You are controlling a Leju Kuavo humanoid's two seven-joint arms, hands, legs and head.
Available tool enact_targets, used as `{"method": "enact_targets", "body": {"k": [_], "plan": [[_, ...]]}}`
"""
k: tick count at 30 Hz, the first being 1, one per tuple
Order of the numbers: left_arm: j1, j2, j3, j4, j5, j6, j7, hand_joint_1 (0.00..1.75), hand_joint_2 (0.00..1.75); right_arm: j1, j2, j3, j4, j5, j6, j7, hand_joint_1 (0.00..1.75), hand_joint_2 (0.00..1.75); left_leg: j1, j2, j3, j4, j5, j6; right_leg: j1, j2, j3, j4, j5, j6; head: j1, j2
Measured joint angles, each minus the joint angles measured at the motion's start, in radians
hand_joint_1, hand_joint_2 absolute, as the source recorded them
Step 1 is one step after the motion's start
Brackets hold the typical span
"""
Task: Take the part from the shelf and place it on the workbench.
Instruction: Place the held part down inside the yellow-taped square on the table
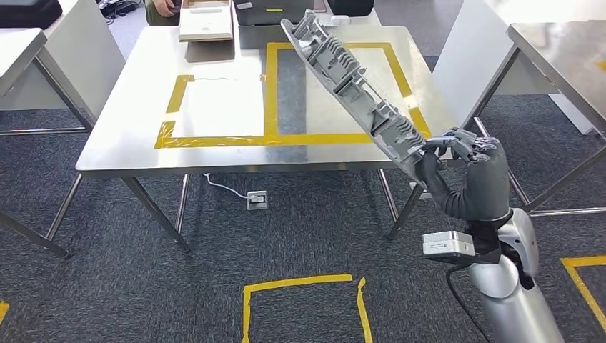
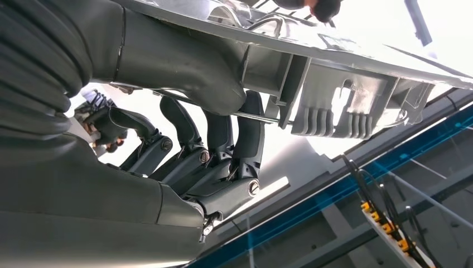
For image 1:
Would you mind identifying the chrome-legged white-top table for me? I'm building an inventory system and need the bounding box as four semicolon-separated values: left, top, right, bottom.
0;28;96;260

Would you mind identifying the black cable bundle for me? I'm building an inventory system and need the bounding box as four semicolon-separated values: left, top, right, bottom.
96;0;143;20

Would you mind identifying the white floor socket box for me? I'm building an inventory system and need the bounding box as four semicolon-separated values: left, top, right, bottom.
246;190;269;211

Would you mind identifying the yellow tape rectangle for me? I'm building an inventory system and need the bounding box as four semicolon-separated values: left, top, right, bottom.
262;41;432;148

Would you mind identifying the stainless steel table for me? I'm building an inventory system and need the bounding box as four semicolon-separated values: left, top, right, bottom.
461;21;606;218

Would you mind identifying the black hard case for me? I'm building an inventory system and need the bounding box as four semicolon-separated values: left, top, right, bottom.
0;0;64;29

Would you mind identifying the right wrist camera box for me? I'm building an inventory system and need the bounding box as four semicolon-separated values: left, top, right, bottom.
422;230;476;259

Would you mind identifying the white coiled power cable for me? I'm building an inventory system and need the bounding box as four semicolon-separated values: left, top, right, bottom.
202;172;249;200

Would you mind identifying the white-top desk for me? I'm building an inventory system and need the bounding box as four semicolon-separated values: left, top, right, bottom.
234;9;382;29

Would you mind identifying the person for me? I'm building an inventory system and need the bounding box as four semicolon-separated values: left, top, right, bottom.
144;0;183;27

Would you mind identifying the open cardboard box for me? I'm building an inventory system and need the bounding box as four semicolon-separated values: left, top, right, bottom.
178;0;235;44

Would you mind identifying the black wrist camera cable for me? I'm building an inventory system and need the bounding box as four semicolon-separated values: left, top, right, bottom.
444;264;485;343

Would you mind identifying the silver plastic hubcap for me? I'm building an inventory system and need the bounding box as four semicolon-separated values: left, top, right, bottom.
280;9;429;183

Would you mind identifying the stainless steel workbench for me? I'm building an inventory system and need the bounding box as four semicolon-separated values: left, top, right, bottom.
75;24;458;254

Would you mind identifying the black bag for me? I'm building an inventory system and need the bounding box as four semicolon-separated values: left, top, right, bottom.
327;0;375;17

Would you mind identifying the white desk side panel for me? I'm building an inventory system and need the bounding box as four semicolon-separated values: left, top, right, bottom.
0;0;126;124

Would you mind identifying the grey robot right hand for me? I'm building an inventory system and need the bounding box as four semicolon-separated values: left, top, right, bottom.
416;126;513;222

